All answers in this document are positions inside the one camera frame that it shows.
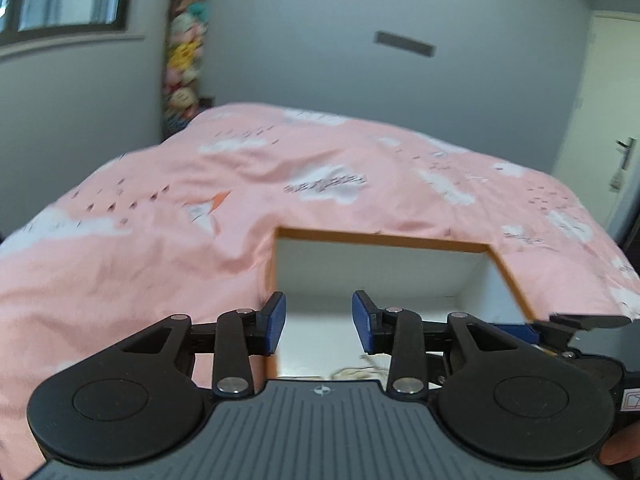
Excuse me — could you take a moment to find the person's right hand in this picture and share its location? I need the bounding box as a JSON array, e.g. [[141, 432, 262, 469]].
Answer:
[[599, 419, 640, 467]]

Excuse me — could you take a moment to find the beige string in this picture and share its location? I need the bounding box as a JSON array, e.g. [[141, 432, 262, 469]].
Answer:
[[329, 355, 392, 382]]

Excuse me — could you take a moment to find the white door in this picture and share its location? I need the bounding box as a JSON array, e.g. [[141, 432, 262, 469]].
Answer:
[[552, 10, 640, 243]]

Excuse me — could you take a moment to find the metal door handle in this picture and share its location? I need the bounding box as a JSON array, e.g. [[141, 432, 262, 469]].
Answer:
[[612, 137, 637, 192]]

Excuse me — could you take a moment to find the orange rimmed white box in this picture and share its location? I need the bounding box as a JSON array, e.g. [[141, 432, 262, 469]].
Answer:
[[262, 226, 538, 382]]

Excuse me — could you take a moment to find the stack of plush toys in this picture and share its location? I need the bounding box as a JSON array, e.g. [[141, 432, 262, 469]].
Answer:
[[162, 0, 214, 135]]

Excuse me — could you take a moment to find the dark wall plate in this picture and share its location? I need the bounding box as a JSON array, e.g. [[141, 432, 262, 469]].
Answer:
[[374, 31, 436, 59]]

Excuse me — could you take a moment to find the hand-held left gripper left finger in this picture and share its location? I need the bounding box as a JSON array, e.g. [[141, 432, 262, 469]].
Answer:
[[120, 291, 288, 400]]

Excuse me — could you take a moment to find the pink cloud print blanket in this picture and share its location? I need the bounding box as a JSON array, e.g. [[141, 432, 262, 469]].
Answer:
[[0, 102, 640, 480]]

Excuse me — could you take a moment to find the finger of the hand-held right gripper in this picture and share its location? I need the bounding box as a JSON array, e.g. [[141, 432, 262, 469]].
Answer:
[[548, 312, 632, 332], [492, 322, 576, 359]]

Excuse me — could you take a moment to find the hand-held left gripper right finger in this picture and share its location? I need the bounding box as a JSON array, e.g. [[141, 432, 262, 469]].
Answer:
[[351, 290, 522, 401]]

